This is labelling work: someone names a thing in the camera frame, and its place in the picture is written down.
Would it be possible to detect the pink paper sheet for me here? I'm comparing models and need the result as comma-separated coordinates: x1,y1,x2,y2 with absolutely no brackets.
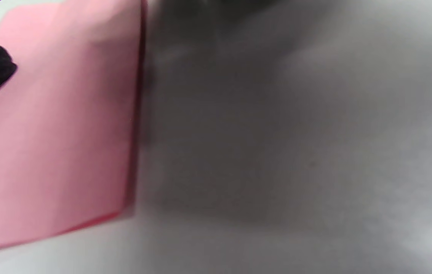
0,0,148,255

